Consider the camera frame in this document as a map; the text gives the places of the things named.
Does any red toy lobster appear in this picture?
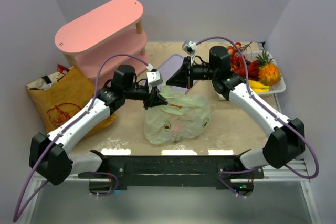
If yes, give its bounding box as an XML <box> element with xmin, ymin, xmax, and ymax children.
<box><xmin>230</xmin><ymin>56</ymin><xmax>260</xmax><ymax>80</ymax></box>

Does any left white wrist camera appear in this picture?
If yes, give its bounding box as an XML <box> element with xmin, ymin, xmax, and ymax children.
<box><xmin>146</xmin><ymin>64</ymin><xmax>163</xmax><ymax>88</ymax></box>

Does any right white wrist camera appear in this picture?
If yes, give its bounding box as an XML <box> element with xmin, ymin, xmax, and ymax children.
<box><xmin>182</xmin><ymin>40</ymin><xmax>197</xmax><ymax>64</ymax></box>

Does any pink two-tier shelf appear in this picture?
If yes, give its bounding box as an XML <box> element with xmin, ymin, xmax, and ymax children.
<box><xmin>55</xmin><ymin>0</ymin><xmax>149</xmax><ymax>87</ymax></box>

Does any brown Trader Joe's bag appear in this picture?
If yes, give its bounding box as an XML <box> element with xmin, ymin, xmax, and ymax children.
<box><xmin>25</xmin><ymin>66</ymin><xmax>116</xmax><ymax>141</ymax></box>

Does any toy pineapple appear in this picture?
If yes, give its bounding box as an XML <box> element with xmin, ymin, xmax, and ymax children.
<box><xmin>256</xmin><ymin>50</ymin><xmax>281</xmax><ymax>86</ymax></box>

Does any red yellow berry sprig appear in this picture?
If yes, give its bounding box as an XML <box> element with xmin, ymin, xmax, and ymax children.
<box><xmin>226</xmin><ymin>42</ymin><xmax>252</xmax><ymax>56</ymax></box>

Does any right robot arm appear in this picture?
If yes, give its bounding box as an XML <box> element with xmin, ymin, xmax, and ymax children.
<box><xmin>166</xmin><ymin>41</ymin><xmax>305</xmax><ymax>169</ymax></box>

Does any yellow toy banana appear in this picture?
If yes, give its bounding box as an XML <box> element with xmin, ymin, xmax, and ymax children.
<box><xmin>252</xmin><ymin>88</ymin><xmax>269</xmax><ymax>93</ymax></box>
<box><xmin>248</xmin><ymin>80</ymin><xmax>269</xmax><ymax>90</ymax></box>

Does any upper yellow toy banana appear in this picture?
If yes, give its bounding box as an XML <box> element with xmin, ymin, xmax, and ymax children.
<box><xmin>248</xmin><ymin>80</ymin><xmax>269</xmax><ymax>90</ymax></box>

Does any lavender tray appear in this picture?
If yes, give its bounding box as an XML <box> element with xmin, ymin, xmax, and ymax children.
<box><xmin>158</xmin><ymin>54</ymin><xmax>188</xmax><ymax>94</ymax></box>

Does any red Chuba chips bag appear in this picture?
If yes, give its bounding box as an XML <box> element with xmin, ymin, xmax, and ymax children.
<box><xmin>57</xmin><ymin>64</ymin><xmax>70</xmax><ymax>76</ymax></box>

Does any light green plastic bag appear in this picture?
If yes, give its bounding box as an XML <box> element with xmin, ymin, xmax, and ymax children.
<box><xmin>144</xmin><ymin>84</ymin><xmax>211</xmax><ymax>145</ymax></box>

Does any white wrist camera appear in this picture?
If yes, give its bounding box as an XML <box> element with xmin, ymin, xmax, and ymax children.
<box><xmin>182</xmin><ymin>40</ymin><xmax>197</xmax><ymax>64</ymax></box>
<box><xmin>146</xmin><ymin>64</ymin><xmax>163</xmax><ymax>88</ymax></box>

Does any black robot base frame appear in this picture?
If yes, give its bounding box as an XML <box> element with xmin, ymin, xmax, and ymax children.
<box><xmin>79</xmin><ymin>155</ymin><xmax>264</xmax><ymax>196</ymax></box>

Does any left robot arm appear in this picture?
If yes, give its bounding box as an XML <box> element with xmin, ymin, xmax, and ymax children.
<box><xmin>29</xmin><ymin>65</ymin><xmax>167</xmax><ymax>185</ymax></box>

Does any toy baguette bread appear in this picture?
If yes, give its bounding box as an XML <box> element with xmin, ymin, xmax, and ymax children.
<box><xmin>170</xmin><ymin>104</ymin><xmax>182</xmax><ymax>110</ymax></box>

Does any lower yellow toy banana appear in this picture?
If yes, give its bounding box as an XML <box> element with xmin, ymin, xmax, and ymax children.
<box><xmin>252</xmin><ymin>88</ymin><xmax>269</xmax><ymax>93</ymax></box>

